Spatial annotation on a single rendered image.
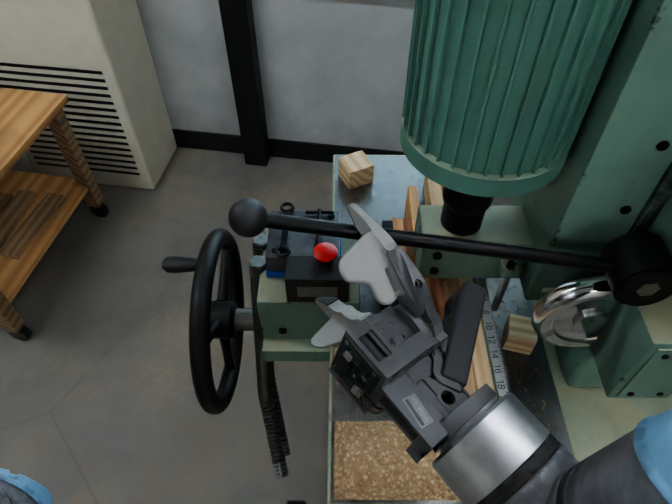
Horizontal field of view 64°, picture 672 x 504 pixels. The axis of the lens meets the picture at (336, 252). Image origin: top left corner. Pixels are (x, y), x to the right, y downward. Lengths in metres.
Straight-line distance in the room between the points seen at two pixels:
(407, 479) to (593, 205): 0.35
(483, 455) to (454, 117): 0.28
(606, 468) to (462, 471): 0.11
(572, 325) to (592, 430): 0.23
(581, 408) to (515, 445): 0.44
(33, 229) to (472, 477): 1.81
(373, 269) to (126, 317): 1.56
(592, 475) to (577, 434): 0.46
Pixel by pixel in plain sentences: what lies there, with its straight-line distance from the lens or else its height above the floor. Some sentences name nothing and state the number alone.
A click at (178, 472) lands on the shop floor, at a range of 1.67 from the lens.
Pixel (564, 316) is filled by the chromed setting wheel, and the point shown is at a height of 1.03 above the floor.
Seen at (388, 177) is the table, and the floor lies 0.90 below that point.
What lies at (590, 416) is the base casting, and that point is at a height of 0.80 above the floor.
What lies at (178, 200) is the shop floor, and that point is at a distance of 2.28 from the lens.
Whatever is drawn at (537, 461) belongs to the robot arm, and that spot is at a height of 1.13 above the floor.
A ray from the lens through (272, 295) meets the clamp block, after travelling 0.71.
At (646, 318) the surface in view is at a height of 1.08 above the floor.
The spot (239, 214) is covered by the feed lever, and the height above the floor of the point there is 1.20.
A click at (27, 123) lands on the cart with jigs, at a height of 0.53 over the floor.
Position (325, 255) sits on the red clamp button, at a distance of 0.66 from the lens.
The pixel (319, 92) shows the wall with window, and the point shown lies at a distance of 2.18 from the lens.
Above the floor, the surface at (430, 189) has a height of 0.94.
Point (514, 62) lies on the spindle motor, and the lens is 0.47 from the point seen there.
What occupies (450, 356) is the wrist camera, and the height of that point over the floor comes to 1.12.
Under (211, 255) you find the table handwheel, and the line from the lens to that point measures 0.78.
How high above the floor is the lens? 1.53
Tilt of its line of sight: 50 degrees down
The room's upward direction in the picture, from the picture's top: straight up
